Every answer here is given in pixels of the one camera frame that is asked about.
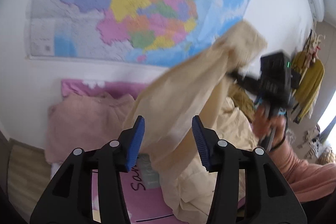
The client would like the mustard yellow hanging garment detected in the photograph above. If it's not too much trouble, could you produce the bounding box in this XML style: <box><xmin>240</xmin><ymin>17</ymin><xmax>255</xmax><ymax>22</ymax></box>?
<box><xmin>292</xmin><ymin>51</ymin><xmax>325</xmax><ymax>124</ymax></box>

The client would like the person's right hand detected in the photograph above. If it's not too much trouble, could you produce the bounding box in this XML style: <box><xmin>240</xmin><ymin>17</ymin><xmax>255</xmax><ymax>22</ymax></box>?
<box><xmin>252</xmin><ymin>105</ymin><xmax>286</xmax><ymax>148</ymax></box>

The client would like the olive brown garment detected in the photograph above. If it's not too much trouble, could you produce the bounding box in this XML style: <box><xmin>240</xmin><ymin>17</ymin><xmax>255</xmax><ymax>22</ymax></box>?
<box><xmin>228</xmin><ymin>84</ymin><xmax>255</xmax><ymax>123</ymax></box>

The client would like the pink bed sheet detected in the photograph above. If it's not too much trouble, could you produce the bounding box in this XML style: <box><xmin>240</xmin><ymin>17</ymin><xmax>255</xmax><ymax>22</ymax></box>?
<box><xmin>51</xmin><ymin>78</ymin><xmax>247</xmax><ymax>224</ymax></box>

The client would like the wooden coat rack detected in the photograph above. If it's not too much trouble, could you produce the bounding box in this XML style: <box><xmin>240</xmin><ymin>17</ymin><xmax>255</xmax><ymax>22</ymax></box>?
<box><xmin>292</xmin><ymin>33</ymin><xmax>324</xmax><ymax>114</ymax></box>

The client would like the pale pink garment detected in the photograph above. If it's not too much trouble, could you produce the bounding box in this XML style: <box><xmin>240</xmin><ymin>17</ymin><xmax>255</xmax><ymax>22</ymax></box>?
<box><xmin>45</xmin><ymin>93</ymin><xmax>134</xmax><ymax>164</ymax></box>

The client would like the right forearm pink sleeve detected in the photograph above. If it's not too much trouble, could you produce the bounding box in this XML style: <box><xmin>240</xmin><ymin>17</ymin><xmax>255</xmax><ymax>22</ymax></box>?
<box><xmin>269</xmin><ymin>141</ymin><xmax>336</xmax><ymax>202</ymax></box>

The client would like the colourful wall map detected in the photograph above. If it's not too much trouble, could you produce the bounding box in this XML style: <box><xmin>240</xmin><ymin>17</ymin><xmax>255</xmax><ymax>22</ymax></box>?
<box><xmin>25</xmin><ymin>0</ymin><xmax>249</xmax><ymax>67</ymax></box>

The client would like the black hanging bag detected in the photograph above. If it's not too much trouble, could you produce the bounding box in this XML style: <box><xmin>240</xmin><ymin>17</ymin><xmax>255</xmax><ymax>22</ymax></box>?
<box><xmin>291</xmin><ymin>69</ymin><xmax>302</xmax><ymax>90</ymax></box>

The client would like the cream large shirt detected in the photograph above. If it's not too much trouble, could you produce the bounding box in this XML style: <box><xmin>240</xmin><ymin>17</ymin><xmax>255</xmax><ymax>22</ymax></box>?
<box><xmin>123</xmin><ymin>20</ymin><xmax>267</xmax><ymax>223</ymax></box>

